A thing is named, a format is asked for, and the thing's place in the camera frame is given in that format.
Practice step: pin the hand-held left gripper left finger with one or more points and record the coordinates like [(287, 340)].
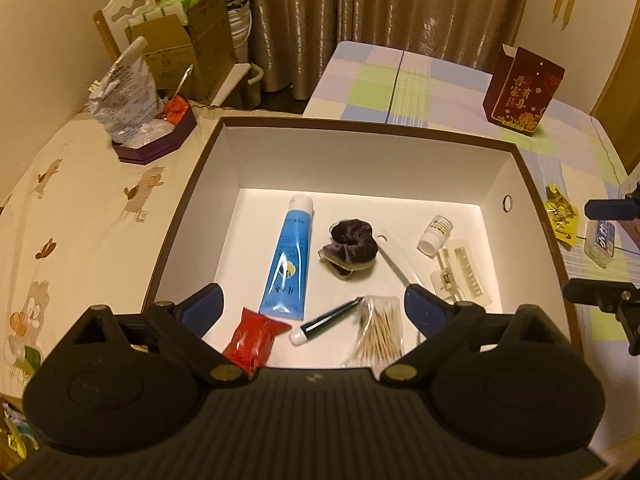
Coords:
[(202, 307)]

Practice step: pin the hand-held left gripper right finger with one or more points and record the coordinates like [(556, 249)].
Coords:
[(425, 310)]

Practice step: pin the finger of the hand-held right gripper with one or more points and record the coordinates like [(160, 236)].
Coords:
[(607, 208), (600, 292)]

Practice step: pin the yellow snack packet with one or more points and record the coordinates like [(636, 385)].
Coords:
[(562, 212)]

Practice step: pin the white medicine bottle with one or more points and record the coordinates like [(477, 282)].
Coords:
[(436, 234)]

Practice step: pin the blue tube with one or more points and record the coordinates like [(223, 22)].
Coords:
[(289, 260)]

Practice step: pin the brown-rimmed storage box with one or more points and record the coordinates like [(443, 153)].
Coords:
[(350, 170)]

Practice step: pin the clear plastic blister pack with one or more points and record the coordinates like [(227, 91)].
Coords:
[(460, 272)]

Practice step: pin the bag of cotton swabs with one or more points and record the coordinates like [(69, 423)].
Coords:
[(377, 332)]

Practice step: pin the red packet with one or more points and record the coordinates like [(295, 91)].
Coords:
[(255, 337)]

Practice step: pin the brown velvet scrunchie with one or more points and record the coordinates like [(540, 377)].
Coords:
[(347, 250)]

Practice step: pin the black and white stick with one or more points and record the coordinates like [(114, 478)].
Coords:
[(327, 321)]

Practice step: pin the red gift box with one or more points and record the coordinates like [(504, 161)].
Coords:
[(522, 92)]

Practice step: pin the cartoon printed bedsheet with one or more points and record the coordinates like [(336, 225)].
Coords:
[(75, 220)]

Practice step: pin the purple hexagonal box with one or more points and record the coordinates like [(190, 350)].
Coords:
[(155, 140)]

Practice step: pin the orange round item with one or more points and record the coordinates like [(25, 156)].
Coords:
[(177, 109)]

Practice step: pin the plaid tablecloth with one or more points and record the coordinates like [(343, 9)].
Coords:
[(430, 90)]

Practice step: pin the clear plastic bag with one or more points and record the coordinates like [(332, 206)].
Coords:
[(125, 95)]

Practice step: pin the metal spoon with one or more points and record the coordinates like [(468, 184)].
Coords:
[(182, 80)]

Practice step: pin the gold foil packets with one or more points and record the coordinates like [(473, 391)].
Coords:
[(12, 435)]

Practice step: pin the cardboard box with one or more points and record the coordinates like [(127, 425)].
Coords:
[(185, 55)]

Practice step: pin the white bucket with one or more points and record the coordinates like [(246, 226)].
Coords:
[(241, 22)]

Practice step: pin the beige curtain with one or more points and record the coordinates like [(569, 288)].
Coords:
[(375, 20)]

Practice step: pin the white wooden chair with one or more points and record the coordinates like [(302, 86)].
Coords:
[(120, 10)]

